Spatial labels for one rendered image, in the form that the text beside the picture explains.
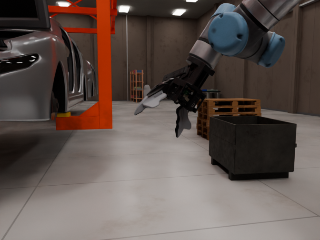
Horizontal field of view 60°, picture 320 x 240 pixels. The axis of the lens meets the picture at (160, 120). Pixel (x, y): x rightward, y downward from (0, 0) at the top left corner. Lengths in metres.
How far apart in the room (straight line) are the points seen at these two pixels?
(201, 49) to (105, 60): 2.88
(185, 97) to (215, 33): 0.20
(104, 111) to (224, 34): 3.07
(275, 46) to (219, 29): 0.16
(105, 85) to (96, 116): 0.41
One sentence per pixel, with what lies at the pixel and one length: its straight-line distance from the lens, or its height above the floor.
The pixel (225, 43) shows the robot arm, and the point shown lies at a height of 1.12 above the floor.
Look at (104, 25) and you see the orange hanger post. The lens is 3.60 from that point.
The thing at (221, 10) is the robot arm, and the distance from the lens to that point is 0.73.
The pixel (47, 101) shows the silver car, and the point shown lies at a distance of 2.69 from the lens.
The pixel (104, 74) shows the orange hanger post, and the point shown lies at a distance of 3.52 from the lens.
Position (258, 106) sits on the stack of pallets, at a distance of 5.91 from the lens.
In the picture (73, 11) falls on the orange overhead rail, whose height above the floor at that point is 3.28.
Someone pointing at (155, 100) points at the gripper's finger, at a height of 1.01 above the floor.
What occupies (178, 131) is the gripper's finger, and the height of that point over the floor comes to 0.92.
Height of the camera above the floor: 1.04
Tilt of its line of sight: 7 degrees down
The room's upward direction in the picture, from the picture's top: straight up
